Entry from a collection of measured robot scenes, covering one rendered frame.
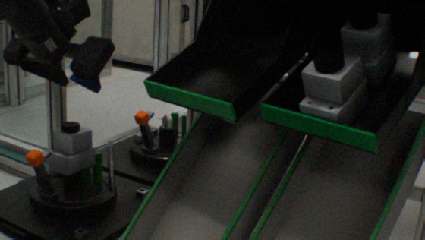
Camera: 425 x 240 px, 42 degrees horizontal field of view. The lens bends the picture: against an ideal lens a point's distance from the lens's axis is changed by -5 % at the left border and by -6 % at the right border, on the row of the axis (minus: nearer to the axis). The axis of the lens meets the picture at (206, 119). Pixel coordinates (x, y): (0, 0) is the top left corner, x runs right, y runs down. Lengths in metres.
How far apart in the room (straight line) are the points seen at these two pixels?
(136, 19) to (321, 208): 5.52
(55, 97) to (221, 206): 0.49
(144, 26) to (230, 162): 5.36
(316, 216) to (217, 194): 0.13
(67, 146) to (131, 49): 5.36
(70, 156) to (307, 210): 0.37
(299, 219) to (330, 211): 0.04
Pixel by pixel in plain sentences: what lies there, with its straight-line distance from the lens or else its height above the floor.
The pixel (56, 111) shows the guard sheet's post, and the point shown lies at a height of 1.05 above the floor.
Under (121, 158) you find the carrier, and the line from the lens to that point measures 1.09.
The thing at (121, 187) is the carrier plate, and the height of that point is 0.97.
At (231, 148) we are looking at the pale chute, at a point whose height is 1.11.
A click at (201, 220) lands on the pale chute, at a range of 0.71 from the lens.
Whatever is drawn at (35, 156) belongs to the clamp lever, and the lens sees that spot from 0.83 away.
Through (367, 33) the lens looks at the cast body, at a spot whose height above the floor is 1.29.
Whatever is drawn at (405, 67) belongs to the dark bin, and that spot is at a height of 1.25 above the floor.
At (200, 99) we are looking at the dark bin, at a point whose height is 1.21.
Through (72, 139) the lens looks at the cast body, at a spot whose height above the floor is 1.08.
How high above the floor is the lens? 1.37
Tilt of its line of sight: 17 degrees down
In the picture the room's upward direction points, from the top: 3 degrees clockwise
